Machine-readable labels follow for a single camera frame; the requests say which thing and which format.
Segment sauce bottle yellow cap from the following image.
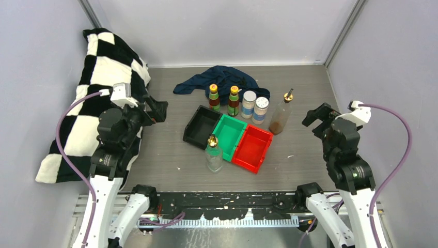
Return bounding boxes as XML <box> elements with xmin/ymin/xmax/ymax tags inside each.
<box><xmin>209</xmin><ymin>84</ymin><xmax>221</xmax><ymax>112</ymax></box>
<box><xmin>227</xmin><ymin>85</ymin><xmax>240</xmax><ymax>117</ymax></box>

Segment red plastic bin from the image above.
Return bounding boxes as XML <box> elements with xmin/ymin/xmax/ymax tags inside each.
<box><xmin>231</xmin><ymin>125</ymin><xmax>273</xmax><ymax>174</ymax></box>

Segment dark blue shorts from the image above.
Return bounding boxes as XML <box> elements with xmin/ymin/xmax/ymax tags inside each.
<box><xmin>173</xmin><ymin>66</ymin><xmax>271</xmax><ymax>105</ymax></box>

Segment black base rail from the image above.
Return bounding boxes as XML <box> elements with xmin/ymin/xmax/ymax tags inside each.
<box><xmin>145</xmin><ymin>191</ymin><xmax>310</xmax><ymax>221</ymax></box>

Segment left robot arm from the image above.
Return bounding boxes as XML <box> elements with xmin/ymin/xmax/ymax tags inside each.
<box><xmin>73</xmin><ymin>95</ymin><xmax>168</xmax><ymax>247</ymax></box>

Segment clear glass cruet gold spout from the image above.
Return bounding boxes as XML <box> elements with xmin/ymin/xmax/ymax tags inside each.
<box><xmin>205</xmin><ymin>134</ymin><xmax>223</xmax><ymax>172</ymax></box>

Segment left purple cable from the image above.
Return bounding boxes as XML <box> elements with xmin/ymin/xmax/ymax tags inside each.
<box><xmin>55</xmin><ymin>89</ymin><xmax>111</xmax><ymax>248</ymax></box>

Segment spice jar perforated lid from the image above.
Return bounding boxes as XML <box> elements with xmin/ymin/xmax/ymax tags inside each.
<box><xmin>252</xmin><ymin>97</ymin><xmax>269</xmax><ymax>125</ymax></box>

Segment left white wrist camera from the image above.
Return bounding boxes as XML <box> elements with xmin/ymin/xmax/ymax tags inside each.
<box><xmin>110</xmin><ymin>83</ymin><xmax>138</xmax><ymax>109</ymax></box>

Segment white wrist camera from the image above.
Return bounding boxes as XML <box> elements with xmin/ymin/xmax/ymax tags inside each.
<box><xmin>335</xmin><ymin>100</ymin><xmax>371</xmax><ymax>127</ymax></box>
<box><xmin>110</xmin><ymin>83</ymin><xmax>138</xmax><ymax>109</ymax></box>

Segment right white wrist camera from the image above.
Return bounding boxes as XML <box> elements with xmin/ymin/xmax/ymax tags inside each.
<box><xmin>335</xmin><ymin>100</ymin><xmax>371</xmax><ymax>127</ymax></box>

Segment spice jar plain lid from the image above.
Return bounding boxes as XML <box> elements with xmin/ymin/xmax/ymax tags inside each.
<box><xmin>241</xmin><ymin>90</ymin><xmax>257</xmax><ymax>119</ymax></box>

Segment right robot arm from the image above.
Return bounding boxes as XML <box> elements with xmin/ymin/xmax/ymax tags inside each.
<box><xmin>294</xmin><ymin>101</ymin><xmax>388</xmax><ymax>247</ymax></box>

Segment brown oil cruet gold spout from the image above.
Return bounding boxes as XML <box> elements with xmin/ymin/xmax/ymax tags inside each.
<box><xmin>268</xmin><ymin>88</ymin><xmax>294</xmax><ymax>135</ymax></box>

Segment green plastic bin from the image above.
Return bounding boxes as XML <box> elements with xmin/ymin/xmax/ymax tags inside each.
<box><xmin>212</xmin><ymin>115</ymin><xmax>247</xmax><ymax>162</ymax></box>

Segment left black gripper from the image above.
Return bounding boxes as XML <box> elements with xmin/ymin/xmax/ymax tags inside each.
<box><xmin>114</xmin><ymin>94</ymin><xmax>168</xmax><ymax>146</ymax></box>

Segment black plastic bin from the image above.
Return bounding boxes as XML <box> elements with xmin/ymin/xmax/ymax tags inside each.
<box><xmin>183</xmin><ymin>105</ymin><xmax>223</xmax><ymax>150</ymax></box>

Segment black white checkered blanket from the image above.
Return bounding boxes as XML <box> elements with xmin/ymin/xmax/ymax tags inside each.
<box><xmin>35</xmin><ymin>28</ymin><xmax>151</xmax><ymax>183</ymax></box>

